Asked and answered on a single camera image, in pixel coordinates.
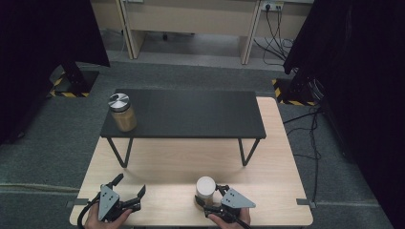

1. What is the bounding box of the black metal-legged shelf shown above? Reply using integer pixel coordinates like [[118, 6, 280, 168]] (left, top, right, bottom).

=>
[[99, 88, 267, 169]]

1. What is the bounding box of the person's left hand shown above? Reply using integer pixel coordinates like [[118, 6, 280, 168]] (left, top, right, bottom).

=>
[[83, 202, 134, 229]]

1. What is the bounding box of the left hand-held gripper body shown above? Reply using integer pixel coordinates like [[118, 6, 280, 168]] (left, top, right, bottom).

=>
[[96, 183, 142, 222]]

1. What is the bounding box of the black stand base hazard tape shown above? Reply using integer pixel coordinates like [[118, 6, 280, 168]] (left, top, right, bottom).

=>
[[47, 61, 100, 98], [271, 74, 320, 107]]

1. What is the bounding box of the black cables bundle under desk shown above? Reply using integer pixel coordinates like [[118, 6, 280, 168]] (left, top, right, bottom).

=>
[[253, 4, 295, 67]]

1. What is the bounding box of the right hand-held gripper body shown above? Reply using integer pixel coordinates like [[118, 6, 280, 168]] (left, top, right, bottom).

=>
[[203, 187, 257, 224]]

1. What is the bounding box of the black floor cable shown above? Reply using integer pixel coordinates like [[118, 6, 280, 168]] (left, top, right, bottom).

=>
[[282, 106, 324, 204]]

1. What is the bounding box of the beige wooden desk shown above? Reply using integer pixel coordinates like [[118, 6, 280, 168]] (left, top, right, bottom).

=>
[[90, 0, 314, 66]]

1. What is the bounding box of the metal-lidded glass spice jar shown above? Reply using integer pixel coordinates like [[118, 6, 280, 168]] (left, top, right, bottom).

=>
[[107, 93, 139, 133]]

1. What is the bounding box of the white-lidded glass spice jar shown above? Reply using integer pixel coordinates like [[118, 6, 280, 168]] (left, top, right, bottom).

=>
[[194, 176, 218, 211]]

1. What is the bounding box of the beige floor cable cover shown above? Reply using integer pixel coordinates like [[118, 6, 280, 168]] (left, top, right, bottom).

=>
[[0, 181, 81, 194]]

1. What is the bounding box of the person's right hand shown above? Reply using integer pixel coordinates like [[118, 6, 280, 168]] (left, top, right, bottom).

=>
[[207, 207, 252, 229]]

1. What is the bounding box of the grey table bracket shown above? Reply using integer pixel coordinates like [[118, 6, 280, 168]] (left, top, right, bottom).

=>
[[295, 198, 317, 209], [66, 198, 90, 208]]

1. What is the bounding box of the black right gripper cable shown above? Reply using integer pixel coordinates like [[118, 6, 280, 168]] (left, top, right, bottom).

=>
[[234, 219, 253, 229]]

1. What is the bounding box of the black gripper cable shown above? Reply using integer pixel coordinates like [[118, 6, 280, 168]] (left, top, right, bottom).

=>
[[76, 192, 101, 229], [234, 219, 253, 229]]

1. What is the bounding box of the white wall power socket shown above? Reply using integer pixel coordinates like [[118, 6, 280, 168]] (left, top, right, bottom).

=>
[[261, 1, 285, 12]]

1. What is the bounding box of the black curtain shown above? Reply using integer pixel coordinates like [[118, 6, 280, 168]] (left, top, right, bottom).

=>
[[283, 0, 405, 229], [0, 0, 111, 145]]

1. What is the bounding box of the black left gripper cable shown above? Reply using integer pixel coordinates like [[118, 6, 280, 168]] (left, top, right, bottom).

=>
[[76, 192, 101, 229]]

